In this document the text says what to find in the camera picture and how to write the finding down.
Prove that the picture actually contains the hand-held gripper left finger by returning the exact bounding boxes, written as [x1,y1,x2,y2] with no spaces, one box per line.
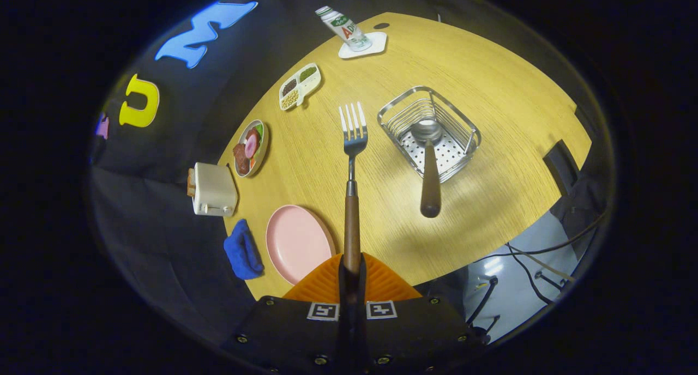
[221,252,352,375]

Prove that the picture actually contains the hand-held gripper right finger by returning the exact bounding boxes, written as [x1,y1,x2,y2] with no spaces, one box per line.
[352,252,486,375]

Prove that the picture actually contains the wooden-handled metal fork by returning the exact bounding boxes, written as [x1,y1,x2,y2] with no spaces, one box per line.
[338,101,369,275]

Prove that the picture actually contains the wooden-handled metal spoon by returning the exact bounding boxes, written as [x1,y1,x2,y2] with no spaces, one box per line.
[410,119,443,219]

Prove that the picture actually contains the pink round plate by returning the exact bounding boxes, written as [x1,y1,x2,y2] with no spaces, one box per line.
[266,204,337,286]

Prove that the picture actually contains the blue cloth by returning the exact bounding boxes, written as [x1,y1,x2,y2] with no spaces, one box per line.
[223,219,265,281]

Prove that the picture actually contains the white toaster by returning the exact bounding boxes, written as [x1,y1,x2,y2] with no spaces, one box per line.
[187,162,239,217]

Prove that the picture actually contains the brown meat piece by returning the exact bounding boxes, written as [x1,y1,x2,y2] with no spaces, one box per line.
[233,143,250,175]

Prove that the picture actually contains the oval plate of food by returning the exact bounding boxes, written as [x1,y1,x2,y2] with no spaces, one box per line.
[233,119,269,178]

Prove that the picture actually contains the white divided dish with beans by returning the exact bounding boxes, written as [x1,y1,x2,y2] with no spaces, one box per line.
[279,63,322,112]

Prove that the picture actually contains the white coaster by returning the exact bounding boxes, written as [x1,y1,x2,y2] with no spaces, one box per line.
[338,32,388,59]

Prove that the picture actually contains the white milk carton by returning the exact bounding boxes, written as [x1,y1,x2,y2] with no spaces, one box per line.
[315,5,372,52]

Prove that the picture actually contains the black cable with plug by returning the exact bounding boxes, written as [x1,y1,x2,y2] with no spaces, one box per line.
[466,276,500,328]

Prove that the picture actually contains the metal wire basket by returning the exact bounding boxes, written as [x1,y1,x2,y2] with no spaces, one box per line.
[377,86,482,184]

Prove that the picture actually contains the long thin cable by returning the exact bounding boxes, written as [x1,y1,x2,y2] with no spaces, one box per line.
[504,211,609,256]

